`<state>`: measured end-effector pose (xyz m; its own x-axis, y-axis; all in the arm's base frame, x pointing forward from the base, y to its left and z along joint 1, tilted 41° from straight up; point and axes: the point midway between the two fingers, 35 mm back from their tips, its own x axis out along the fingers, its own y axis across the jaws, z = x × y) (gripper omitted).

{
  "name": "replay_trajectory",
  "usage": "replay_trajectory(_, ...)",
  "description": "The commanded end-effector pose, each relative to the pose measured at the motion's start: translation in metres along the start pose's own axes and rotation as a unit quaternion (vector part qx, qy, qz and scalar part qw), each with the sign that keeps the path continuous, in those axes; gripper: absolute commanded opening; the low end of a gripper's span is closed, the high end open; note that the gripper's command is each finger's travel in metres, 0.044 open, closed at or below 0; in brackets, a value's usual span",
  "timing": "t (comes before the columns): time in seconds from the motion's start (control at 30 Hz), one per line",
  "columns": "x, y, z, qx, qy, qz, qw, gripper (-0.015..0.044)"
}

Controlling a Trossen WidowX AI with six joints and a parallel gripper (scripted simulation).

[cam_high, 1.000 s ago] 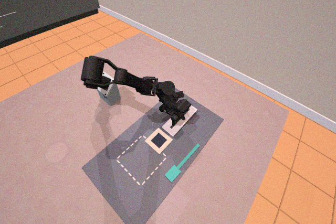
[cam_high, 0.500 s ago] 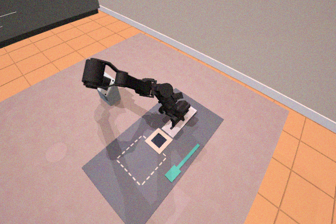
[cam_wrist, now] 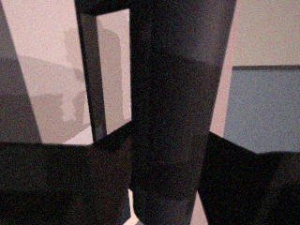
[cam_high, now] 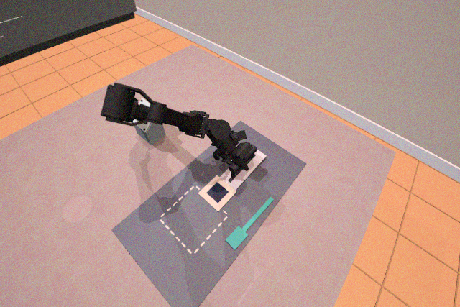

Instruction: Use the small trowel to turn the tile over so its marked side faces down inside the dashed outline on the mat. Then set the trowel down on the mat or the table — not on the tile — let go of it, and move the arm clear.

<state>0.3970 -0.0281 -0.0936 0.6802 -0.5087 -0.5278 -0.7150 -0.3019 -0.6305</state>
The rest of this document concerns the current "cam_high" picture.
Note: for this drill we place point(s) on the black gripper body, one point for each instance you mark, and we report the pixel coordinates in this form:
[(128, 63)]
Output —
[(226, 147)]

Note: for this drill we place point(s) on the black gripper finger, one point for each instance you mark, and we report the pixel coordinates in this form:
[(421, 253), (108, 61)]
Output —
[(228, 160), (242, 164)]

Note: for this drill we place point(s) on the teal flat trowel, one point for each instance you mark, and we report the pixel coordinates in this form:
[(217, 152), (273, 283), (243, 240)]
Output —
[(239, 234)]

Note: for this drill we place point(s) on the peach square tile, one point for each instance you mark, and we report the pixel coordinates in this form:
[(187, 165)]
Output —
[(217, 193)]

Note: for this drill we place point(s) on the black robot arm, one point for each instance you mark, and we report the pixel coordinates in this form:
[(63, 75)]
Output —
[(121, 106)]

